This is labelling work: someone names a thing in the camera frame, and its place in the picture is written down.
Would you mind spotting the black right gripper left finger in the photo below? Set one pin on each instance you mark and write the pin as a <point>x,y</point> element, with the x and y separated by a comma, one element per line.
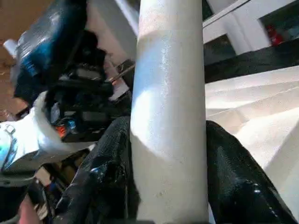
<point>93,175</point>

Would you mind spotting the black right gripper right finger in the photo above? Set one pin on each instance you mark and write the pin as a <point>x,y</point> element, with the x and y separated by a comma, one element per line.
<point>245,186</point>

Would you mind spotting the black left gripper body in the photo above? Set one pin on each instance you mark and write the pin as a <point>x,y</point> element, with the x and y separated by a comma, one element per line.
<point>81,93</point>

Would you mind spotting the white plastic table top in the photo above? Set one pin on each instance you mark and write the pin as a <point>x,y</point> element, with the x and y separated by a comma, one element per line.
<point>257,105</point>

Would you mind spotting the red bottle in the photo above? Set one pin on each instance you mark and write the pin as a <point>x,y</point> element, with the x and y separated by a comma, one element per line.
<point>273,36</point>

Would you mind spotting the white glass door cabinet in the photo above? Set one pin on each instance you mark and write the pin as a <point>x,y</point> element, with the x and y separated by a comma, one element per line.
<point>233,28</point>

